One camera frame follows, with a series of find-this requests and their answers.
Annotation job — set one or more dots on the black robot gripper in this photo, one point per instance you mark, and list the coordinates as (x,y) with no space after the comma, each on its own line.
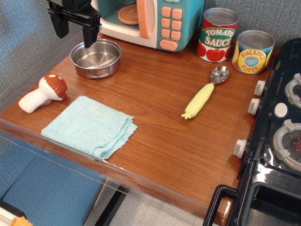
(75,11)

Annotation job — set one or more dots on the light blue cloth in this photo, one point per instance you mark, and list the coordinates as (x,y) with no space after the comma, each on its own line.
(91,127)

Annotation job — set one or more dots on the small stainless steel pot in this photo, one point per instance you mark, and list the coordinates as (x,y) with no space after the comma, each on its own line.
(100,60)

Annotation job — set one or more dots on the orange plate inside microwave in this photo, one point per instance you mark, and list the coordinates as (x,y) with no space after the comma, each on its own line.
(128,15)

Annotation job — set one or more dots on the plush brown white mushroom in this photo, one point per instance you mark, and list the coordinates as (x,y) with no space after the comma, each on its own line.
(50,87)

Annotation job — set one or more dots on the teal toy microwave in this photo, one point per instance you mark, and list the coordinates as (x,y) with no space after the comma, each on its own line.
(162,24)

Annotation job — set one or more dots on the tomato sauce toy can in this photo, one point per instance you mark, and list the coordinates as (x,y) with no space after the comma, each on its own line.
(218,29)

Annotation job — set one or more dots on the clear acrylic table barrier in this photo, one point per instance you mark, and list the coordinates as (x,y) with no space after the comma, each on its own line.
(41,188)

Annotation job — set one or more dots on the pineapple slices toy can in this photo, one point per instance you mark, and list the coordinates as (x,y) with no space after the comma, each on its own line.
(252,51)

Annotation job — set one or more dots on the black toy stove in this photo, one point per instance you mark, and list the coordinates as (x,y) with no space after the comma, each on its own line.
(269,179)

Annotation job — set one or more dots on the spoon with yellow handle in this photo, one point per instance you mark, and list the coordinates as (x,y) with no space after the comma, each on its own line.
(218,75)

